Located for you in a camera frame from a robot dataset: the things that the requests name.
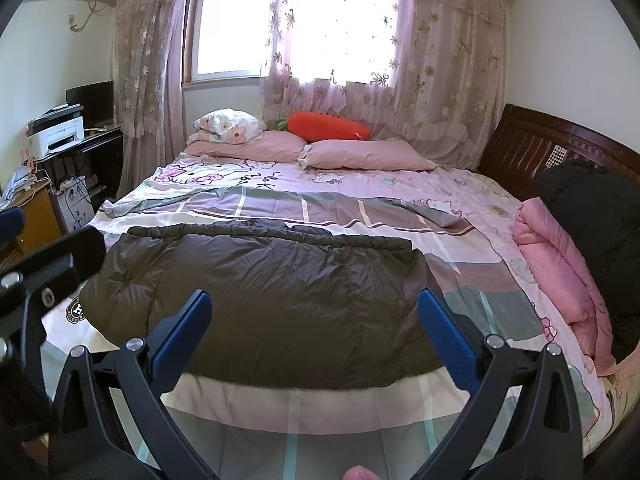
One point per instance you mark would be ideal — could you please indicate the yellow wooden cabinet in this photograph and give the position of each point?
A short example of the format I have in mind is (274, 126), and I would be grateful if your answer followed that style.
(30, 220)

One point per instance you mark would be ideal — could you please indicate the pink pillow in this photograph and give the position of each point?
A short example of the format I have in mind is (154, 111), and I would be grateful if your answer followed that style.
(365, 155)
(250, 144)

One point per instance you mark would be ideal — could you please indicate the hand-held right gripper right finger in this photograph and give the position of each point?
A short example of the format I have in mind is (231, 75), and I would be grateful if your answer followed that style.
(450, 340)

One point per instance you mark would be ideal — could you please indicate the person's right hand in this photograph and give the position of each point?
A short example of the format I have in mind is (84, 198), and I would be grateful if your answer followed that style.
(361, 474)

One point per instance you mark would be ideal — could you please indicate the sheer pink floral curtain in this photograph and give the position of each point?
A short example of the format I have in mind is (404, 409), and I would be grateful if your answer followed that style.
(440, 60)

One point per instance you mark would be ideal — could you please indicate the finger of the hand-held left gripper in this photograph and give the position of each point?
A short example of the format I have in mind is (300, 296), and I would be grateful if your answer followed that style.
(11, 227)
(65, 260)

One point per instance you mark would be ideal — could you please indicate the orange carrot plush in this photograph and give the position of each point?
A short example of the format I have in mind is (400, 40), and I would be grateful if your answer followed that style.
(330, 127)

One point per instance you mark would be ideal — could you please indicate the pink cartoon bed sheet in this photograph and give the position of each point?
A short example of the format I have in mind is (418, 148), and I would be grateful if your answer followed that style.
(400, 185)

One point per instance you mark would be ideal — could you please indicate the black computer monitor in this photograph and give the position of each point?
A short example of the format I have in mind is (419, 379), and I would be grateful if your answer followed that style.
(91, 102)

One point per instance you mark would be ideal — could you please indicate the white remote control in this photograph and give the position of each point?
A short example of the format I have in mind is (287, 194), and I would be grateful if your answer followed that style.
(554, 156)

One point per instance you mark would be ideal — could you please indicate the white floral pillow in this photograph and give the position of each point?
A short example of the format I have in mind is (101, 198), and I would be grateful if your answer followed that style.
(227, 122)

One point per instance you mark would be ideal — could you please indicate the white patterned box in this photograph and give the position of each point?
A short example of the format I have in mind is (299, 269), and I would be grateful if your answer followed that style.
(75, 205)

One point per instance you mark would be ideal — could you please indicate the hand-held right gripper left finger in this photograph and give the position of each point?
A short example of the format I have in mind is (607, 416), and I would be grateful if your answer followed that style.
(175, 345)

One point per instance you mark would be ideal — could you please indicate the brown down jacket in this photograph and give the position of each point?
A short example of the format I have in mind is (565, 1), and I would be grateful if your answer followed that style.
(270, 300)

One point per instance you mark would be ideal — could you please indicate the black desk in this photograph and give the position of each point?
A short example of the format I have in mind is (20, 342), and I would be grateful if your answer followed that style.
(100, 145)

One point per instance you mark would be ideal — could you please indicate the window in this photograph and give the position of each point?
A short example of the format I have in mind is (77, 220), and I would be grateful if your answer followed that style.
(235, 20)

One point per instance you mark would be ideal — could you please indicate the white printer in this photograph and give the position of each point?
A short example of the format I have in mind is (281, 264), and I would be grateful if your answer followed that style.
(55, 135)

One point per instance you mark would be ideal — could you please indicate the dark wooden headboard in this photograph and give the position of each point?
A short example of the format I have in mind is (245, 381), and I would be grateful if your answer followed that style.
(520, 145)

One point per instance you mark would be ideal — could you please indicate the black coat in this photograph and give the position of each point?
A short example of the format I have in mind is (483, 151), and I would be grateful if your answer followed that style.
(600, 230)

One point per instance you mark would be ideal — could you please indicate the pink folded quilt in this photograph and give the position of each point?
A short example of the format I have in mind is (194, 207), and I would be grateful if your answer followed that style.
(555, 270)

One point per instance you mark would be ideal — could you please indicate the patterned bed sheet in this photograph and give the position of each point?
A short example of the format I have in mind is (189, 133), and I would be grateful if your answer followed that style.
(350, 440)

